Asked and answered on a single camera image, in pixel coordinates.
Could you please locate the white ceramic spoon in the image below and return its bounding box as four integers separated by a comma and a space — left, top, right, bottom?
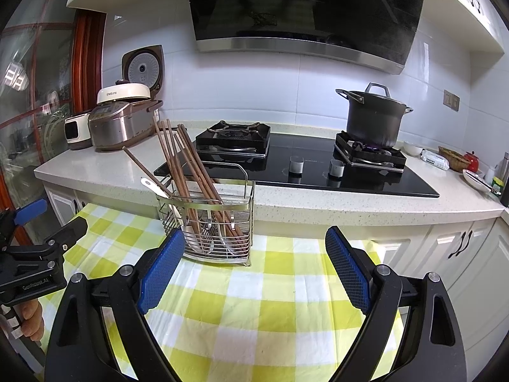
140, 178, 184, 227
199, 217, 229, 253

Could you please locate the red-brown framed glass door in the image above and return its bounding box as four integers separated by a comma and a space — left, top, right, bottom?
0, 0, 108, 247

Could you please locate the white plate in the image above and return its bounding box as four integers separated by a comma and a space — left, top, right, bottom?
462, 169, 502, 196

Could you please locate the silver brown rice cooker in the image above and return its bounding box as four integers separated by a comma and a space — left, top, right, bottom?
87, 45, 164, 152

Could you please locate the black range hood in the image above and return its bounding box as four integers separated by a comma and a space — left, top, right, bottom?
185, 0, 428, 75

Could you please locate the metal wire utensil rack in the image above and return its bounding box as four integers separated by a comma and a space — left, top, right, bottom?
156, 162, 256, 267

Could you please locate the black glass gas hob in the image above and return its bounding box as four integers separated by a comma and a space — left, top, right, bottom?
153, 129, 441, 199

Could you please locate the black stock pot with lid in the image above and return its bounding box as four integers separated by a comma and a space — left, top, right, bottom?
335, 82, 414, 149

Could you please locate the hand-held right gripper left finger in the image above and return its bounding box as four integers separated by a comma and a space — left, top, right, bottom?
43, 227, 187, 382

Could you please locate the brown wicker basket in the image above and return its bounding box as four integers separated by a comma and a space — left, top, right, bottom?
438, 146, 471, 172

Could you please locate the black bottle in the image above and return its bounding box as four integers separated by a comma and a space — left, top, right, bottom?
502, 151, 509, 208

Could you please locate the small white appliance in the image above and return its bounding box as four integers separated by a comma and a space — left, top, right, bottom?
64, 112, 94, 151

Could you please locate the person's left hand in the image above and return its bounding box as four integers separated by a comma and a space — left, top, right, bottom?
18, 298, 45, 342

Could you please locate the grey wall socket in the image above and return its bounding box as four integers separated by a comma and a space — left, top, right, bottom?
443, 88, 461, 112

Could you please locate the yellow-green checked tablecloth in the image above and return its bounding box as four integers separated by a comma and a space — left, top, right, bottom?
38, 203, 406, 382

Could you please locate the black burner grate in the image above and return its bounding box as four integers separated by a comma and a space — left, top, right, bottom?
333, 131, 408, 172
195, 120, 272, 156

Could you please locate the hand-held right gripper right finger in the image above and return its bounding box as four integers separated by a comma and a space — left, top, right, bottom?
325, 226, 468, 382

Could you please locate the speckled white countertop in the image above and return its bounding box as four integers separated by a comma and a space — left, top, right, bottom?
34, 121, 506, 227

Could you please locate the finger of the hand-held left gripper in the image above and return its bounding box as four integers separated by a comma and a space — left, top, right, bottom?
0, 199, 48, 245
18, 217, 89, 258

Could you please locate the white packet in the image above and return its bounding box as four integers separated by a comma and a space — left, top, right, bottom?
421, 149, 450, 169

